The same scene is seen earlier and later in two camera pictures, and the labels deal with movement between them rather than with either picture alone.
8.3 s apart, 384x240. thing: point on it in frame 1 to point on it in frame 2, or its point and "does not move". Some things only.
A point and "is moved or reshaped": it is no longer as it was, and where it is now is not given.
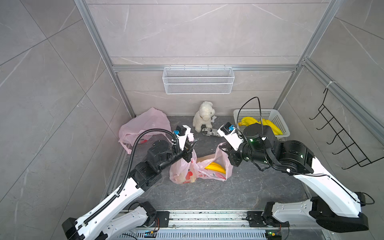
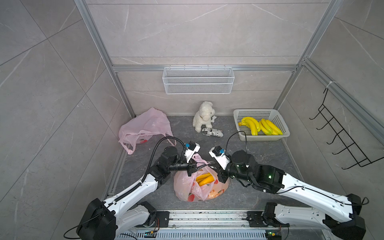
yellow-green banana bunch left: [247, 121] does not move
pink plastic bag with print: [183, 172] is moved or reshaped
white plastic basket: [274, 115] does not move
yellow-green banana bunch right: [276, 130] does not move
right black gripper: [229, 150] to [221, 177]
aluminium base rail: [214, 224] does not move
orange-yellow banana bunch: [215, 166] to [205, 179]
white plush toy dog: [203, 117] does not move
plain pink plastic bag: [151, 118] does not move
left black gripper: [186, 151] to [191, 167]
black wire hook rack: [351, 146] does not move
